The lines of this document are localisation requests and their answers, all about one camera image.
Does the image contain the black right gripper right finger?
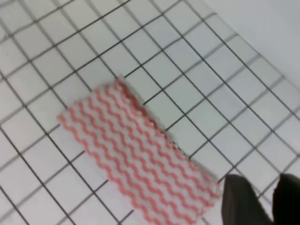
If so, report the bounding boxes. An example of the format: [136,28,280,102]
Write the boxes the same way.
[272,173,300,225]

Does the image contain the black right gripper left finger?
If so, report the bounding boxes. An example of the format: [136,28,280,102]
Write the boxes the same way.
[221,174,273,225]

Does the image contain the pink wavy striped towel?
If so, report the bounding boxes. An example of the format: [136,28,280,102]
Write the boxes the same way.
[58,77,222,225]

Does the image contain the white grid tablecloth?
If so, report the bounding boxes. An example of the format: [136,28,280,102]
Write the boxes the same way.
[0,0,300,225]

